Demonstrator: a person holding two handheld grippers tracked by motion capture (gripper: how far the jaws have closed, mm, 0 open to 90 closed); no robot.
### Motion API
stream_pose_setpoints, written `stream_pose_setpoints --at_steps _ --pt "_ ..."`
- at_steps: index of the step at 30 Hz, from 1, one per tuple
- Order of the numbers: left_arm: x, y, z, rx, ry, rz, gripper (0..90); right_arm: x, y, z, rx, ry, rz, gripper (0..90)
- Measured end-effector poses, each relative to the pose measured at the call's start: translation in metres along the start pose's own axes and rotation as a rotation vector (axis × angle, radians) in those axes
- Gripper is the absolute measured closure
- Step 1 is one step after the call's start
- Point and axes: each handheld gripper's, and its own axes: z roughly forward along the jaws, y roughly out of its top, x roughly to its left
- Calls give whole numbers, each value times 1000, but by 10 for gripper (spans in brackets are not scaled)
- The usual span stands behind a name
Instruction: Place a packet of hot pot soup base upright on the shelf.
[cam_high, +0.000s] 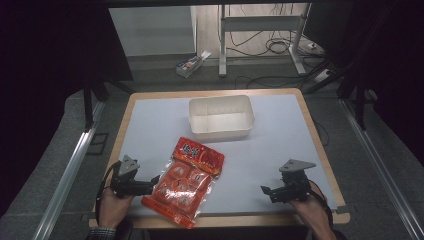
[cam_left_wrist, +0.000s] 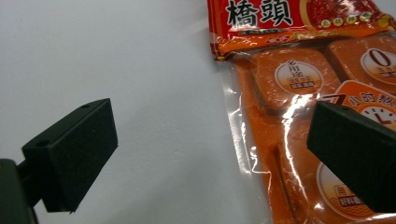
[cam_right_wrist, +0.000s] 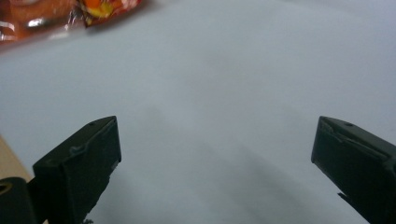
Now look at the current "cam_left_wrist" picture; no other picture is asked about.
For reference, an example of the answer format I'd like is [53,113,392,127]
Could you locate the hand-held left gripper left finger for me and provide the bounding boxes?
[17,98,120,214]

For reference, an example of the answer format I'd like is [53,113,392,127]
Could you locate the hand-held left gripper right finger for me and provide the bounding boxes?
[305,100,396,215]

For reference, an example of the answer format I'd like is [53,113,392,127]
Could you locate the orange seasoning block packet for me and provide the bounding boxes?
[207,0,396,224]

